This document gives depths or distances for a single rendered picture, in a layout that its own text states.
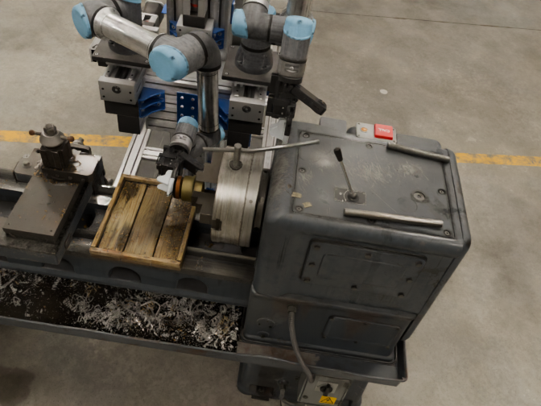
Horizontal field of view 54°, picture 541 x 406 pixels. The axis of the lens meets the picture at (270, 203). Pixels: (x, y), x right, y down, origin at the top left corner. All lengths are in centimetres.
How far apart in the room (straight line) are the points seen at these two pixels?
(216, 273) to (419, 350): 137
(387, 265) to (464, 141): 256
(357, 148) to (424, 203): 28
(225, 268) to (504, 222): 223
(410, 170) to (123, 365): 158
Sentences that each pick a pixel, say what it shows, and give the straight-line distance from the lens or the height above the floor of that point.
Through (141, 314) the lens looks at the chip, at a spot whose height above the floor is 60.
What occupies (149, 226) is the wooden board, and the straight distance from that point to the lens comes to 188.
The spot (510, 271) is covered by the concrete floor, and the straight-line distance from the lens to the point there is 337.
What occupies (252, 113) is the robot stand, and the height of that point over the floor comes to 107.
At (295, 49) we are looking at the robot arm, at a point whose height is 160.
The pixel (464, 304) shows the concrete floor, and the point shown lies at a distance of 310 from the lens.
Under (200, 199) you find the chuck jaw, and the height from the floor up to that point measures 111.
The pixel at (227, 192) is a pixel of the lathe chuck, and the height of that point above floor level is 120.
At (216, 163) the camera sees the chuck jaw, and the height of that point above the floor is 117.
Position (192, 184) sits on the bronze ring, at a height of 112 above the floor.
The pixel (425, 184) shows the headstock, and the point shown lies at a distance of 168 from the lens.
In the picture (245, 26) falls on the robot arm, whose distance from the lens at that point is 154.
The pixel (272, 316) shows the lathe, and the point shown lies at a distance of 189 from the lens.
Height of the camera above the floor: 235
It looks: 48 degrees down
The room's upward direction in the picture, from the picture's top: 10 degrees clockwise
